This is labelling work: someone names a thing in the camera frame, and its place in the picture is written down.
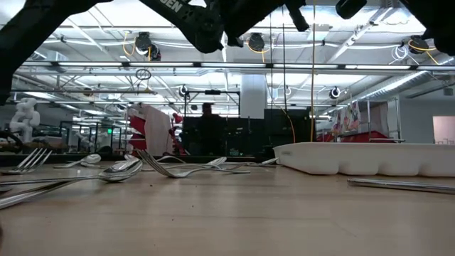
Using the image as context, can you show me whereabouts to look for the silver air duct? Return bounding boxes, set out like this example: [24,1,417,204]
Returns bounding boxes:
[350,69,455,104]

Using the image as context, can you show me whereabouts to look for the white cutlery tray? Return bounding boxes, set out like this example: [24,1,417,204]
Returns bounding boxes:
[272,142,455,178]

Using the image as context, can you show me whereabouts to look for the white draped cloth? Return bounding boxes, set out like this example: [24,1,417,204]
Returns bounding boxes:
[141,104,174,156]

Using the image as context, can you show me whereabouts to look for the black hanging cable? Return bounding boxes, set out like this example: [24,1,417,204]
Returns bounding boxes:
[280,5,287,112]

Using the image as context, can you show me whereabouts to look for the long ceiling light bar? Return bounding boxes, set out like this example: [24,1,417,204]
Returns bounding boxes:
[21,60,455,71]

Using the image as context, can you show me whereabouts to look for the white robot figure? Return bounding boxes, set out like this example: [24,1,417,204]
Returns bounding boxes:
[9,97,41,143]

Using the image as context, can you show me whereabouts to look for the metal rack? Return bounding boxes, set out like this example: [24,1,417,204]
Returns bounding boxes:
[365,97,401,142]

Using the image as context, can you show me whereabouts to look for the silver fork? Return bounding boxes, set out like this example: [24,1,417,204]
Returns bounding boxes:
[136,148,252,179]
[0,147,53,176]

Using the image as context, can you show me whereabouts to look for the red equipment stand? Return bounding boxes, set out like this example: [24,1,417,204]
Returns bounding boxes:
[127,113,147,151]

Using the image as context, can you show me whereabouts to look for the person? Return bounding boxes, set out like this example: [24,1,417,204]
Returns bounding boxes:
[196,102,228,156]

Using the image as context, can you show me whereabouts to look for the yellow hanging cable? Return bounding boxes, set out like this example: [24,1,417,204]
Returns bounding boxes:
[309,0,317,143]

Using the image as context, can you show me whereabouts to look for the colourful banner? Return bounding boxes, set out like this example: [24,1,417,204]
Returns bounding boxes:
[332,101,362,134]

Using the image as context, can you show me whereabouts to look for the white square pillar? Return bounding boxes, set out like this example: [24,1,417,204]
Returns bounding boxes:
[240,73,268,120]

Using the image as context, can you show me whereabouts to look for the black desk partition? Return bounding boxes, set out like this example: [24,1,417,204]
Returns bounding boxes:
[181,108,316,157]

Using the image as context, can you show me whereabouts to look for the pale pink board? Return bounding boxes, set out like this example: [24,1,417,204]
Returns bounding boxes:
[432,115,455,145]

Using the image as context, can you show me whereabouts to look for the black stand frame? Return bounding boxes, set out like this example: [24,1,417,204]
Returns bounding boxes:
[183,90,242,118]

